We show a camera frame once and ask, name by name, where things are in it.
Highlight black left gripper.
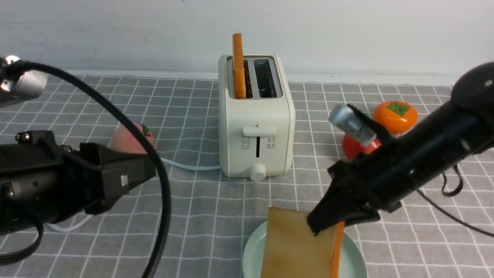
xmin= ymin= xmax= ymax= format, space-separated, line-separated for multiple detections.
xmin=0 ymin=131 xmax=156 ymax=224

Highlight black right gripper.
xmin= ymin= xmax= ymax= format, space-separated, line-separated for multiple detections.
xmin=307 ymin=161 xmax=413 ymax=236

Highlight toasted bread slice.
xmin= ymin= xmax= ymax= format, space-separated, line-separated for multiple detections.
xmin=232 ymin=33 xmax=247 ymax=100
xmin=261 ymin=207 xmax=345 ymax=278

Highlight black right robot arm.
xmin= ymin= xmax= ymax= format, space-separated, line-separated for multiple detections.
xmin=307 ymin=62 xmax=494 ymax=235

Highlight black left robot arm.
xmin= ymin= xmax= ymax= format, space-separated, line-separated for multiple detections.
xmin=0 ymin=131 xmax=156 ymax=235

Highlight light green plate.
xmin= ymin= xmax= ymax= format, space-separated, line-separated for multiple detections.
xmin=242 ymin=221 xmax=368 ymax=278

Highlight red apple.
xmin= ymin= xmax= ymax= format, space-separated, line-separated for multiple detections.
xmin=342 ymin=134 xmax=381 ymax=161

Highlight pink peach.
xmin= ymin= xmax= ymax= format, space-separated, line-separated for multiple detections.
xmin=110 ymin=123 xmax=155 ymax=154

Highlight white two-slot toaster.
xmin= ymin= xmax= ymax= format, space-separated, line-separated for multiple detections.
xmin=218 ymin=54 xmax=295 ymax=181

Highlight orange persimmon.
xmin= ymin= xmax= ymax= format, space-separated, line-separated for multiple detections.
xmin=373 ymin=101 xmax=418 ymax=136

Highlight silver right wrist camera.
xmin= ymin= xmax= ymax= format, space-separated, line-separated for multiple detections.
xmin=328 ymin=104 xmax=377 ymax=146

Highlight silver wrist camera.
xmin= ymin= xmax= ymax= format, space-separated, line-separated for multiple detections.
xmin=0 ymin=55 xmax=48 ymax=108
xmin=328 ymin=104 xmax=377 ymax=146

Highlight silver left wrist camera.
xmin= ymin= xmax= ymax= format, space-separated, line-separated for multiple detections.
xmin=0 ymin=55 xmax=48 ymax=108

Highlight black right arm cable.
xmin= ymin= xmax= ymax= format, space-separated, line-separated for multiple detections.
xmin=416 ymin=164 xmax=494 ymax=238

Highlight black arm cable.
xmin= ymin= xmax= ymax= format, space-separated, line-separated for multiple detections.
xmin=0 ymin=61 xmax=172 ymax=278
xmin=416 ymin=164 xmax=494 ymax=238

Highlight white power cord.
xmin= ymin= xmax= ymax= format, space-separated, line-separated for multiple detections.
xmin=46 ymin=156 xmax=222 ymax=233

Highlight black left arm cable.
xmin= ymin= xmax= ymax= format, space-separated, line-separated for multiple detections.
xmin=0 ymin=61 xmax=172 ymax=278

